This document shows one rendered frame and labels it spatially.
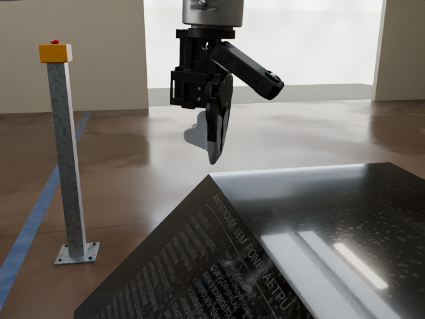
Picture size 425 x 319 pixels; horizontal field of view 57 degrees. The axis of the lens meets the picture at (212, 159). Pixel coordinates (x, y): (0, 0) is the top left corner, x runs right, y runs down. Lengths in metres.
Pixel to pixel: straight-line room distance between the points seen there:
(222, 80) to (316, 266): 0.30
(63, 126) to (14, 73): 5.08
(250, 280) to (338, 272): 0.09
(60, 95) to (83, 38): 4.91
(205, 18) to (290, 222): 0.30
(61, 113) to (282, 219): 1.59
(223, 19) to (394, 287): 0.39
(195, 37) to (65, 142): 1.49
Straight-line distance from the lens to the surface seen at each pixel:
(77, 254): 2.23
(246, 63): 0.57
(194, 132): 0.62
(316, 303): 0.37
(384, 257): 0.46
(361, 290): 0.40
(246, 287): 0.43
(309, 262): 0.43
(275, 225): 0.50
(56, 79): 1.97
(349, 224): 0.53
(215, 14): 0.57
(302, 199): 0.59
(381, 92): 8.47
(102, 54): 6.84
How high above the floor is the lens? 1.08
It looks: 17 degrees down
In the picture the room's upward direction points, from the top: straight up
